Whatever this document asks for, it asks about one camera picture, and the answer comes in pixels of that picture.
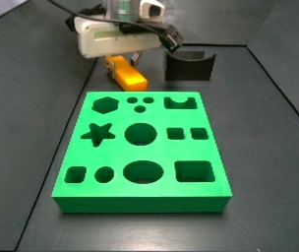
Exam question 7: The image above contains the black camera cable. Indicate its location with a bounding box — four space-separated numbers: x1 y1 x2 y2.
47 0 177 40

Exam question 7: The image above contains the green shape sorter board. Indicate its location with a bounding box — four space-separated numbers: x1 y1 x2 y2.
53 92 233 213

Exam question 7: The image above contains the black curved fixture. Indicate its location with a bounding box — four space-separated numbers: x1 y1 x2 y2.
166 51 217 81

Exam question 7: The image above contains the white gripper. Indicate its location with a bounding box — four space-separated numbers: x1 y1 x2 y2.
75 17 162 80

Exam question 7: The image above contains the yellow rectangular block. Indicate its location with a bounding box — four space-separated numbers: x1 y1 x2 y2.
113 56 149 92

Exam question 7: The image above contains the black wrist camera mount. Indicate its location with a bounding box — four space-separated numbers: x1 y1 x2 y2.
119 22 185 52

